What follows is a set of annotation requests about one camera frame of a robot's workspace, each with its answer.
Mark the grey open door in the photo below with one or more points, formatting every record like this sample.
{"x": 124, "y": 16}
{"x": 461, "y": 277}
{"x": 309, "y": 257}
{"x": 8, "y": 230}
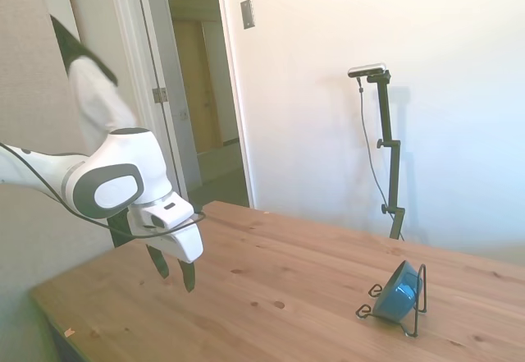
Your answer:
{"x": 160, "y": 50}

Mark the metal door hinge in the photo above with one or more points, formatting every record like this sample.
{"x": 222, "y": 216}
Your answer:
{"x": 160, "y": 94}

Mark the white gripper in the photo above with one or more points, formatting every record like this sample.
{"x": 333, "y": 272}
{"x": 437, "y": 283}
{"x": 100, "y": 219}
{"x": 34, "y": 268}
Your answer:
{"x": 184, "y": 243}

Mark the wooden hallway door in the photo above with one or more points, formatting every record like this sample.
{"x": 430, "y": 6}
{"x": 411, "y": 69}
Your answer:
{"x": 197, "y": 91}

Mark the black jointed camera stand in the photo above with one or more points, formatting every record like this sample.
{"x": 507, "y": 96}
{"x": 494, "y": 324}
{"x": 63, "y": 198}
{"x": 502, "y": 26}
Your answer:
{"x": 394, "y": 173}

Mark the silver black stereo camera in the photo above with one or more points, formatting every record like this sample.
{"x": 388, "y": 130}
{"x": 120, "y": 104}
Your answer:
{"x": 367, "y": 70}

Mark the blue ceramic bowl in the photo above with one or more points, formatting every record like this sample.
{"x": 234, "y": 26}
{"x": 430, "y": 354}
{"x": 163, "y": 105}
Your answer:
{"x": 395, "y": 300}

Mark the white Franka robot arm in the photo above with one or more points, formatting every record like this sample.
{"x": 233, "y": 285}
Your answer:
{"x": 123, "y": 152}

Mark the grey fabric partition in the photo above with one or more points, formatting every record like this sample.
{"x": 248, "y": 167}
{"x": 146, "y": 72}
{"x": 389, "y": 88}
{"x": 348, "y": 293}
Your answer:
{"x": 28, "y": 70}

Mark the white door frame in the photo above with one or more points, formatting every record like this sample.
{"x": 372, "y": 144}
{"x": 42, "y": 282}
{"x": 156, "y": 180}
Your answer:
{"x": 234, "y": 70}

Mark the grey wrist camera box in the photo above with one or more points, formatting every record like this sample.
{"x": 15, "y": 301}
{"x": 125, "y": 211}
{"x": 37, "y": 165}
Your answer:
{"x": 120, "y": 226}

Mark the grey wall switch plate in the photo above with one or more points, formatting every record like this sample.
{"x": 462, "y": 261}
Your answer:
{"x": 247, "y": 14}

